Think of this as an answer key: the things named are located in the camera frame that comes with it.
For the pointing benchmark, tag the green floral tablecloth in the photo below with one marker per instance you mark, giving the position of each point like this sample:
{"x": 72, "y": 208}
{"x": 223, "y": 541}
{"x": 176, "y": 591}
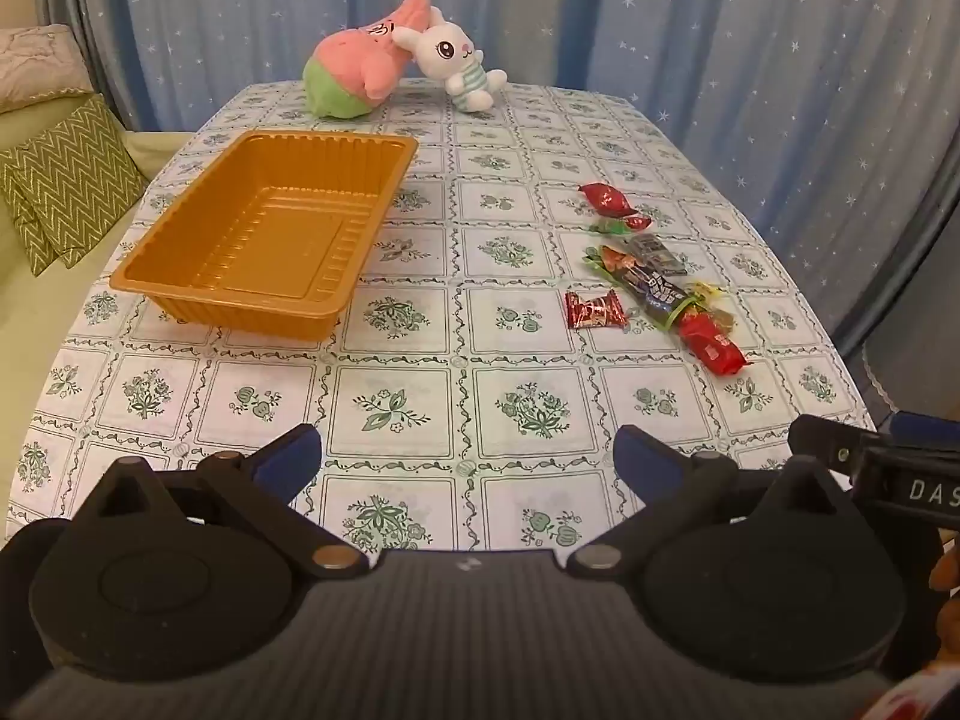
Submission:
{"x": 465, "y": 367}

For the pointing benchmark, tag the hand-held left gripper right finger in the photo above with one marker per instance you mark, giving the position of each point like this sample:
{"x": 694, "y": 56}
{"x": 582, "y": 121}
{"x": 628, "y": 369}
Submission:
{"x": 645, "y": 459}

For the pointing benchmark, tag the white rabbit plush toy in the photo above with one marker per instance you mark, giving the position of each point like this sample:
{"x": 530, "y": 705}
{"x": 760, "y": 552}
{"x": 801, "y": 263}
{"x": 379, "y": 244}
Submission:
{"x": 446, "y": 52}

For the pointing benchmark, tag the beige embroidered pillow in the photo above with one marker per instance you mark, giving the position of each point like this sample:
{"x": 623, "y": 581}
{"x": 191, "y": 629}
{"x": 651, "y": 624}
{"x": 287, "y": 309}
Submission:
{"x": 37, "y": 67}

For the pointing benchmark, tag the dark clear snack packet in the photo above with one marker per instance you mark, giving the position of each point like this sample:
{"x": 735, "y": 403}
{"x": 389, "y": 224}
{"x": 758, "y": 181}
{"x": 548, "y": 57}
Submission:
{"x": 658, "y": 251}

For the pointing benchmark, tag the green zigzag cushion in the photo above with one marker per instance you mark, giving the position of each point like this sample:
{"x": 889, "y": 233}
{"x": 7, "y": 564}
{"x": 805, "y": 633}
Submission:
{"x": 82, "y": 180}
{"x": 19, "y": 217}

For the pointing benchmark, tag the dark lace-trimmed cloth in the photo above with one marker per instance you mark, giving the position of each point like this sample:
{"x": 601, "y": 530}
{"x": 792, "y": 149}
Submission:
{"x": 915, "y": 375}

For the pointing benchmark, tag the pink starfish plush toy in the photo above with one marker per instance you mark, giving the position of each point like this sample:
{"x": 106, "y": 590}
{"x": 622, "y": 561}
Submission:
{"x": 352, "y": 67}

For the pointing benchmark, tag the dark blue snack packet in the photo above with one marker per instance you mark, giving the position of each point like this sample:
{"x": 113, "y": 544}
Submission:
{"x": 660, "y": 294}

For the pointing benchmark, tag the long red snack packet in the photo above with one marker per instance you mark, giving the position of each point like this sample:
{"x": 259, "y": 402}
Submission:
{"x": 712, "y": 346}

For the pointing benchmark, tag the blue star-print curtain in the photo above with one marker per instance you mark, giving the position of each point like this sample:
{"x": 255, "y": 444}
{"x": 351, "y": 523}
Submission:
{"x": 675, "y": 30}

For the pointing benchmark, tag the person's printed clothing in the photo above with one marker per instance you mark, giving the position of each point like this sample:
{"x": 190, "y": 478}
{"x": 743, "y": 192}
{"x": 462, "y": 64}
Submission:
{"x": 922, "y": 701}

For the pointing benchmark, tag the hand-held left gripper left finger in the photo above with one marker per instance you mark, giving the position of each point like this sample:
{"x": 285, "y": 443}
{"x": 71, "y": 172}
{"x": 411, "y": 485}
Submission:
{"x": 289, "y": 459}

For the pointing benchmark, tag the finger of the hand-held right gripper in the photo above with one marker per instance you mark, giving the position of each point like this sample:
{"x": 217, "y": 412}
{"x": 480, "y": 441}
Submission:
{"x": 817, "y": 435}
{"x": 924, "y": 426}

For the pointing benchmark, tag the yellow snack packet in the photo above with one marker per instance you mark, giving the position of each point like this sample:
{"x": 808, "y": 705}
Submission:
{"x": 707, "y": 292}

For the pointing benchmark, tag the orange and green snack packet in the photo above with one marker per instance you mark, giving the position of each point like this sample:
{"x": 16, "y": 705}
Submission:
{"x": 611, "y": 261}

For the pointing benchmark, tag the green and red candy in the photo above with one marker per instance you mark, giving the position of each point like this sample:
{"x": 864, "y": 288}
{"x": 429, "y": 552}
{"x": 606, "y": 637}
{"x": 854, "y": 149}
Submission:
{"x": 630, "y": 223}

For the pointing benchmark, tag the light green sofa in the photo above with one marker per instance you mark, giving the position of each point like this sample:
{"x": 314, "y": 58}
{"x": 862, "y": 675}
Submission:
{"x": 45, "y": 345}

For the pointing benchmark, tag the person's right hand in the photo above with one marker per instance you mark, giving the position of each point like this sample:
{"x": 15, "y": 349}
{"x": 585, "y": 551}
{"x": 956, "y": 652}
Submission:
{"x": 946, "y": 566}

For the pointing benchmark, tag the red twist-wrapped candy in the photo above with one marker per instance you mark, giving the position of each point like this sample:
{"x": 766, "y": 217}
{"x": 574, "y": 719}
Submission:
{"x": 604, "y": 199}

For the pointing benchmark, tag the orange plastic tray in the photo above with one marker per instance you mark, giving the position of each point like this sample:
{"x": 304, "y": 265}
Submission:
{"x": 247, "y": 240}

